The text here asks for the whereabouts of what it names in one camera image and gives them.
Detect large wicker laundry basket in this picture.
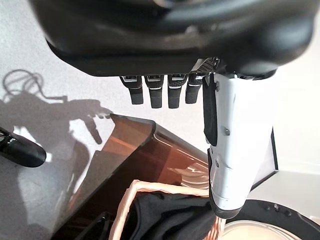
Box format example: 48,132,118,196
108,179,226,240

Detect brown wooden stool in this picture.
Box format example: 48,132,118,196
51,113,211,240

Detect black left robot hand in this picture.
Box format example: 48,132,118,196
27,0,317,220

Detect black baseboard strip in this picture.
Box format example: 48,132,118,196
252,127,279,191

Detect round glass washer door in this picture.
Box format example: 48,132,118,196
219,198,320,240

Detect black trousers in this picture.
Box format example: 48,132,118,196
127,191,218,240

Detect silver left robot leg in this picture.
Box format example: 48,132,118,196
0,126,48,168

